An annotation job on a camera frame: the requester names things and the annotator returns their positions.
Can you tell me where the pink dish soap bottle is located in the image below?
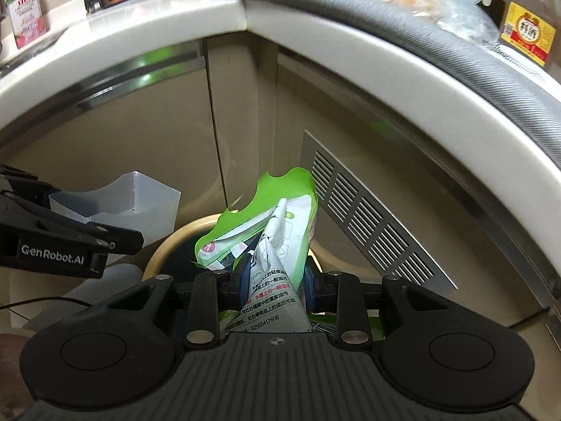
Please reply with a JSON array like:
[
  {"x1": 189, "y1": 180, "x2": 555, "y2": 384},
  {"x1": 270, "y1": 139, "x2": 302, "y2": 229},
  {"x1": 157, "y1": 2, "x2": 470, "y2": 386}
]
[{"x1": 4, "y1": 0, "x2": 49, "y2": 50}]

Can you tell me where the translucent plastic box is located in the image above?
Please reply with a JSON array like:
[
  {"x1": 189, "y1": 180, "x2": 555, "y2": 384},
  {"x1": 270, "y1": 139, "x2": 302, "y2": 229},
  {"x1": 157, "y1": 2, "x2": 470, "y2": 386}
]
[{"x1": 49, "y1": 170, "x2": 182, "y2": 249}]

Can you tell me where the grey counter mat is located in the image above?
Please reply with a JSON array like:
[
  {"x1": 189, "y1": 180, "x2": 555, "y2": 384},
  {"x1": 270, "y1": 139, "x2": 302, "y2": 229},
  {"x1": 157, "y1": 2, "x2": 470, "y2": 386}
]
[{"x1": 202, "y1": 0, "x2": 561, "y2": 155}]

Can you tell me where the green wet wipes packet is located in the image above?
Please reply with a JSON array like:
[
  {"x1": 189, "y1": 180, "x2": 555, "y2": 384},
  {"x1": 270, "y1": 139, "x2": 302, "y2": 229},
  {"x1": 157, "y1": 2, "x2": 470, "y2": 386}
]
[{"x1": 193, "y1": 167, "x2": 385, "y2": 345}]

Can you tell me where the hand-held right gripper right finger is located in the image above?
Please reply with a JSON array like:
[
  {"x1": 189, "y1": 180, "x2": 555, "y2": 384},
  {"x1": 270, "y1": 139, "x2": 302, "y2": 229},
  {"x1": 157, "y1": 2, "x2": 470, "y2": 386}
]
[{"x1": 304, "y1": 267, "x2": 444, "y2": 346}]

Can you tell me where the clear plastic bag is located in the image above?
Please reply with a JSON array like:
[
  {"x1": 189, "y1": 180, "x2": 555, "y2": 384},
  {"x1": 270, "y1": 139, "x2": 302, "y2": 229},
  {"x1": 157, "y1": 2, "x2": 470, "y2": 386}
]
[{"x1": 346, "y1": 0, "x2": 501, "y2": 47}]

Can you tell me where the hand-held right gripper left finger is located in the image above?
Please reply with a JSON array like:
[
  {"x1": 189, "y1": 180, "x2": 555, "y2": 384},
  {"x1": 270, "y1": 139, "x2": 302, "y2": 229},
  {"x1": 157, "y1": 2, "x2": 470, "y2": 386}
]
[{"x1": 102, "y1": 269, "x2": 250, "y2": 347}]

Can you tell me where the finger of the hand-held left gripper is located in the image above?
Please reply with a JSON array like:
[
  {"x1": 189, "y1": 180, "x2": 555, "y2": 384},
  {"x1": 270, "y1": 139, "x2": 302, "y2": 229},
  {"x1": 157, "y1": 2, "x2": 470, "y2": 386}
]
[{"x1": 47, "y1": 216, "x2": 145, "y2": 255}]

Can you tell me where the metal cabinet vent grille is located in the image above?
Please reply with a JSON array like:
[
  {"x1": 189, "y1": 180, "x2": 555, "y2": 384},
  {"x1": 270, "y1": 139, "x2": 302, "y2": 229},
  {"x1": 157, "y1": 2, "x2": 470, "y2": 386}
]
[{"x1": 300, "y1": 129, "x2": 459, "y2": 293}]

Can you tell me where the large cooking wine jug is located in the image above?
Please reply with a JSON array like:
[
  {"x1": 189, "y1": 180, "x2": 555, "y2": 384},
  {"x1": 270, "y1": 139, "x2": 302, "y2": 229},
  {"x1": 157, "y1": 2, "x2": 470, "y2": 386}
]
[{"x1": 499, "y1": 0, "x2": 560, "y2": 68}]

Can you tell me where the beige-rimmed trash can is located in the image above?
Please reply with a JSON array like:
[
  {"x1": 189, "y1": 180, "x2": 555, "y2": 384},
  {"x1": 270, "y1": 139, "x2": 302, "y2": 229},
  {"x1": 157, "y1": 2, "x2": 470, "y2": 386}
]
[{"x1": 142, "y1": 212, "x2": 327, "y2": 293}]

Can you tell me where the thin black cable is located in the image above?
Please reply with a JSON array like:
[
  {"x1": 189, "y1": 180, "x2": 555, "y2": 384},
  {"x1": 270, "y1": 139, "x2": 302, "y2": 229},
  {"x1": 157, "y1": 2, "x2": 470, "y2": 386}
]
[{"x1": 0, "y1": 295, "x2": 91, "y2": 312}]

